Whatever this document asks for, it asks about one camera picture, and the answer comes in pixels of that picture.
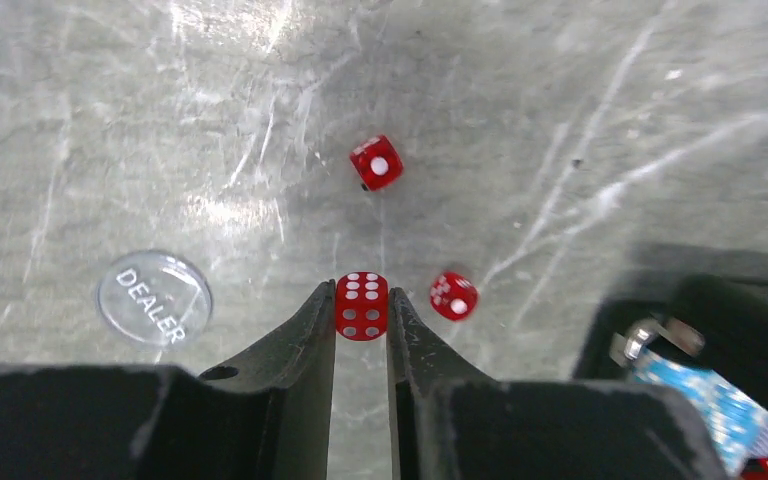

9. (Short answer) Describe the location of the red die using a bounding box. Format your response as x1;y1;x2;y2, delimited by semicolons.
349;135;404;191
429;271;480;322
335;271;389;342

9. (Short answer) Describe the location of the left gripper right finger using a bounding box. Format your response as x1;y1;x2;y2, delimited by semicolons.
386;288;727;479

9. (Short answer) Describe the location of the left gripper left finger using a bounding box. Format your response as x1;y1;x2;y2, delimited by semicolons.
0;281;336;479

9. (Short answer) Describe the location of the clear dealer button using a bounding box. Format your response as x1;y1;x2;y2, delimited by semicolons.
94;249;214;350

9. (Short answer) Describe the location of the black poker chip case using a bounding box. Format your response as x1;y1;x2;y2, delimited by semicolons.
572;274;768;480

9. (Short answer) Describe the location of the blue chip row far left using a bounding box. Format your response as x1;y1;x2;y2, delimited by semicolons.
630;351;768;476

